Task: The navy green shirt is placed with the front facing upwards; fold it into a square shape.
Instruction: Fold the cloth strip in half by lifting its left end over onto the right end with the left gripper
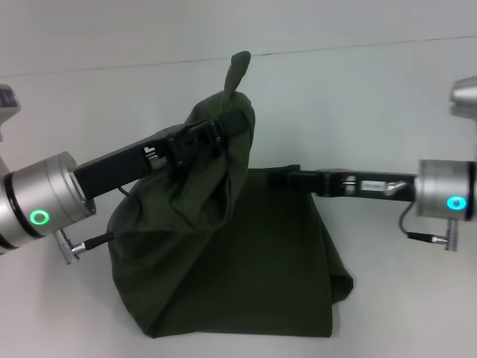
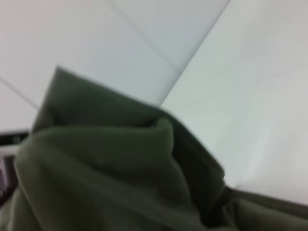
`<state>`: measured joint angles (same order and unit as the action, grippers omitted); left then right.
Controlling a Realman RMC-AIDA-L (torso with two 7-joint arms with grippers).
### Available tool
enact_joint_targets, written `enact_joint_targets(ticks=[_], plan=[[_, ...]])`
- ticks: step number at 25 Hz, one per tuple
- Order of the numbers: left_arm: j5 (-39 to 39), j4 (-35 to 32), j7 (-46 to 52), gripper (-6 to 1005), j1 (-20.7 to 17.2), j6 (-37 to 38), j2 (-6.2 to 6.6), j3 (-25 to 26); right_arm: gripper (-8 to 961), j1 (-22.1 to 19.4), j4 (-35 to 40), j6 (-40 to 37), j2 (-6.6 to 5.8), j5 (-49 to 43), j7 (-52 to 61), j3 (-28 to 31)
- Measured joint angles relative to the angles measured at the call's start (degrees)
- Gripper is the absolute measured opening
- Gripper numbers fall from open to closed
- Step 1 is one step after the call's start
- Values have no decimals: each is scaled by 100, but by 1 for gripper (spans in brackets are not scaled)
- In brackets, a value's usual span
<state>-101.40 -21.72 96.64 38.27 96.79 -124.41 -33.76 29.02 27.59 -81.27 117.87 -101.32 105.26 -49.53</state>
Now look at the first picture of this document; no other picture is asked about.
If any dark green FREE! T-shirt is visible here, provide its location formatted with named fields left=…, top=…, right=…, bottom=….
left=106, top=50, right=354, bottom=339

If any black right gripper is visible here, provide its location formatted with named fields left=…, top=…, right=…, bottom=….
left=270, top=168, right=421, bottom=203

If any silver left cable connector plug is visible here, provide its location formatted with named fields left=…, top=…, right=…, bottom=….
left=54, top=229, right=89, bottom=266

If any dark gripper cable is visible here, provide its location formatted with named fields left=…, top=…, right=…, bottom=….
left=398, top=203, right=448, bottom=242
left=83, top=185, right=132, bottom=250

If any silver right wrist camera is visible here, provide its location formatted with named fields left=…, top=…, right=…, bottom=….
left=449, top=76, right=477, bottom=122

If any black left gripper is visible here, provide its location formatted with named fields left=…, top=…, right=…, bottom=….
left=72, top=110, right=250, bottom=202

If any dark left gripper cable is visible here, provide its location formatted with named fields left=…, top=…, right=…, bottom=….
left=83, top=185, right=132, bottom=250

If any silver cable connector plug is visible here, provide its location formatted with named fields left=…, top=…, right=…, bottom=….
left=445, top=219, right=462, bottom=254
left=54, top=229, right=89, bottom=266

